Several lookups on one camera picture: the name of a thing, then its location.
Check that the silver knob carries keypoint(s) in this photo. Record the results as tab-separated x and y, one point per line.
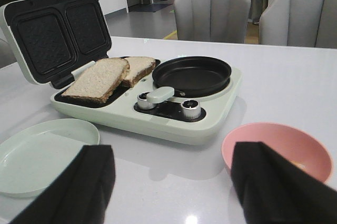
191	110
143	103

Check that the left grey chair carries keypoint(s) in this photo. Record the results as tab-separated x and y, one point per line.
212	20

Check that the pink bowl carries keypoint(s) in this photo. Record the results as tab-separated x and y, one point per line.
300	148

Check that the green breakfast maker lid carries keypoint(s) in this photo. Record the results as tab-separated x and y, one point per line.
52	38

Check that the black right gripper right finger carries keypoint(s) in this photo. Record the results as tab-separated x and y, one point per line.
271	189

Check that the green round plate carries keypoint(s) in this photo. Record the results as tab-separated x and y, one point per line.
34	157

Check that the black round frying pan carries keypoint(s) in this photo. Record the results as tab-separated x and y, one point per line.
192	76

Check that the left silver knob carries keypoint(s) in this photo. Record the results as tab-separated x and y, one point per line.
143	103

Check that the bread slice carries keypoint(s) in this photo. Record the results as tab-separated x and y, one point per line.
98	82
140	66

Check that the right silver knob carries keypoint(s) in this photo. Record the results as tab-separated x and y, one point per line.
191	110

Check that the right grey chair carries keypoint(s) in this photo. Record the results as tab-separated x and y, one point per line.
307	23

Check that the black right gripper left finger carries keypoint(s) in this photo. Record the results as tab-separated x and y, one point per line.
80	194

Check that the grey chair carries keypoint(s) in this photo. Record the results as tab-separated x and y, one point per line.
307	23
212	20

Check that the green breakfast maker base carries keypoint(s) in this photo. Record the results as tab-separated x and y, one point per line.
165	120

